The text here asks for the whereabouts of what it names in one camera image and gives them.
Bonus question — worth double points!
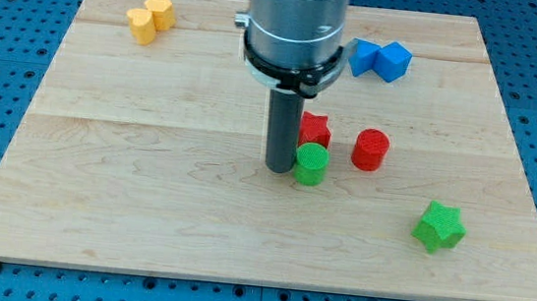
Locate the yellow heart block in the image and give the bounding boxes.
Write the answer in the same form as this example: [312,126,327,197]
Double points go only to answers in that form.
[126,8,156,45]

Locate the red cylinder block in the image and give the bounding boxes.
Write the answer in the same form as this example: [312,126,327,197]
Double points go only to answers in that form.
[351,129,389,171]

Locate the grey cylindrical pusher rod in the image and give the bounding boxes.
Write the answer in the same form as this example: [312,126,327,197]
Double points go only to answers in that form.
[266,90,304,173]

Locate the yellow hexagon block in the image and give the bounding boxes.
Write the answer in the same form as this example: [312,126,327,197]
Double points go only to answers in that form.
[145,0,176,31]

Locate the red star block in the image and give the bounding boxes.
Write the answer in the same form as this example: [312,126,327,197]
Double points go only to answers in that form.
[298,111,331,149]

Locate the light wooden board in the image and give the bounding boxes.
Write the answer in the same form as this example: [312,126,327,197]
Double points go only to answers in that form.
[0,0,537,301]

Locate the green star block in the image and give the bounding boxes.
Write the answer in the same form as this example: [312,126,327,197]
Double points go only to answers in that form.
[411,200,466,254]

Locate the green cylinder block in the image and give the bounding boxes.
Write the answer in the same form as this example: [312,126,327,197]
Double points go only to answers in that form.
[294,143,330,186]

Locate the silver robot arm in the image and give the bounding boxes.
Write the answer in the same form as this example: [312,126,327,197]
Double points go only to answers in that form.
[234,0,356,99]

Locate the blue cube block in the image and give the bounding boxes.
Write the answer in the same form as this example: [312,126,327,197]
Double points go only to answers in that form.
[373,42,412,83]

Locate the blue angular block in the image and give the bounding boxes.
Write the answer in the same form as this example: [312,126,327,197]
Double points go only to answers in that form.
[349,38,380,77]

